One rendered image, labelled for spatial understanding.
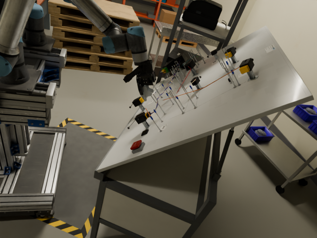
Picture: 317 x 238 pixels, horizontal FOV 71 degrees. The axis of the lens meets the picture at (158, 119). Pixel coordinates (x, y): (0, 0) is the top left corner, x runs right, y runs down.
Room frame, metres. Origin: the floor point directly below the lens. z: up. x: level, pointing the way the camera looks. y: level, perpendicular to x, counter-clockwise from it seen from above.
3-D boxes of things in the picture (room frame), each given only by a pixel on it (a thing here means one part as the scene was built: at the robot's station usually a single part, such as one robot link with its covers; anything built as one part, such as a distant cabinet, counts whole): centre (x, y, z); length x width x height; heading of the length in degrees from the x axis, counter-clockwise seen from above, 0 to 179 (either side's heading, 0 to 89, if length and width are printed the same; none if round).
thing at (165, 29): (4.36, -0.26, 0.47); 1.75 x 0.66 x 0.94; 113
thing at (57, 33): (3.66, 1.50, 0.48); 1.34 x 0.92 x 0.95; 117
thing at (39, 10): (1.37, 0.98, 1.33); 0.13 x 0.12 x 0.14; 48
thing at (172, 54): (2.19, -0.06, 1.09); 0.35 x 0.33 x 0.07; 175
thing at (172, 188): (1.30, -0.16, 0.60); 1.17 x 0.58 x 0.40; 175
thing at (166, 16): (6.49, 0.28, 0.33); 1.12 x 0.79 x 0.65; 113
